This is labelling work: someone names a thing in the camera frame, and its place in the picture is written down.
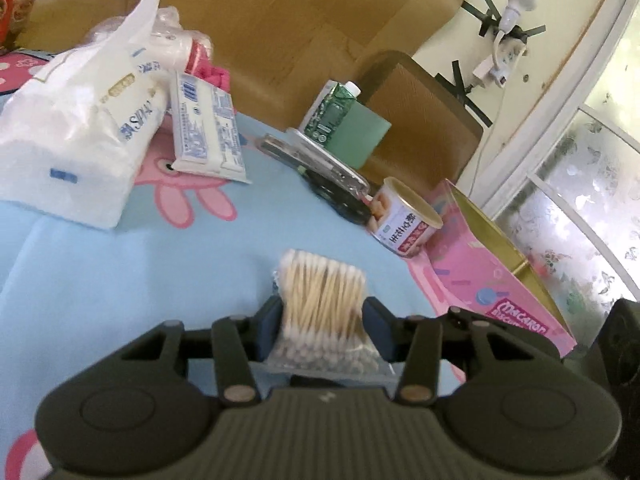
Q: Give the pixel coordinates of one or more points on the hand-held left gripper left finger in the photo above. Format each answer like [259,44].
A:
[271,327]

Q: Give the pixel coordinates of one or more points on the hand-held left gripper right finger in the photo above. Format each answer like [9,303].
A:
[374,325]

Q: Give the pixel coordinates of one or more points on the cotton swab pack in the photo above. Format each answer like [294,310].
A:
[320,300]

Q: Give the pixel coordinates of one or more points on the pink tin box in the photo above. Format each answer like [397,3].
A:
[480,280]

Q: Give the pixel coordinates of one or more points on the small white wipes pack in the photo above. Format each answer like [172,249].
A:
[205,125]

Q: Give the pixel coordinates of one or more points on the labelled tin can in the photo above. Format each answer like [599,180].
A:
[400,220]

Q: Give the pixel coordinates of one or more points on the black flat object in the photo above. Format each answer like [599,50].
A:
[342,202]

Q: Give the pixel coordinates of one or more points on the blue printed blanket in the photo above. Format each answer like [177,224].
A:
[150,270]

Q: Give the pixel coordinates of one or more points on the teal box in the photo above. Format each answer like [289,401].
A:
[367,135]

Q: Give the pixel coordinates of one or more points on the window with patterned film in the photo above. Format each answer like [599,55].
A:
[585,160]

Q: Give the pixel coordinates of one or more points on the pink cloth item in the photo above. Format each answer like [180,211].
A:
[212,72]

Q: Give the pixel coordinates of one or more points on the large white tissue pack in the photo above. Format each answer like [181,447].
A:
[75,125]

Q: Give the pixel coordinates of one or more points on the white power strip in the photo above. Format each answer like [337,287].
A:
[502,62]

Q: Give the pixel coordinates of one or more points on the large cardboard sheet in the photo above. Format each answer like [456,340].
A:
[280,25]

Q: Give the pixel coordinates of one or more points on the clear plastic bag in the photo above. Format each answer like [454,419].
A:
[170,35]

